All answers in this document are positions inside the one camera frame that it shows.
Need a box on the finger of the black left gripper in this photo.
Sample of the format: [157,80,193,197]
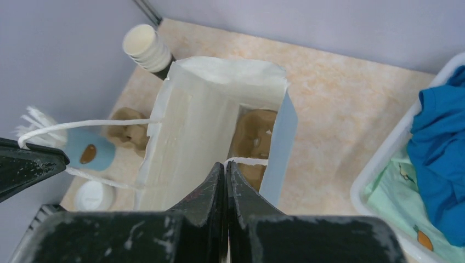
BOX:
[1,138,70,202]

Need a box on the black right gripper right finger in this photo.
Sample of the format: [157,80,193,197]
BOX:
[226,161,284,262]

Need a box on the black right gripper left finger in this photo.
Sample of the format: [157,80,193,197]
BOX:
[167,162,225,262]

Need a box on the light blue paper bag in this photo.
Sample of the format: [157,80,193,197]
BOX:
[17,56,299,212]

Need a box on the stack of white lids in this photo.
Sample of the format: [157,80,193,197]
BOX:
[74,181,115,211]

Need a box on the brown cardboard cup carrier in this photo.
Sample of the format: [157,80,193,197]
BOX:
[106,107,149,157]

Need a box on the light green cloth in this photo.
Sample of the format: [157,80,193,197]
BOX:
[363,148,464,262]

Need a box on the stack of paper cups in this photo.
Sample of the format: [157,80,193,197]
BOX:
[122,24,175,80]

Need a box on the blue cloth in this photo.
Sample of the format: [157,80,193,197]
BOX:
[407,66,464,247]

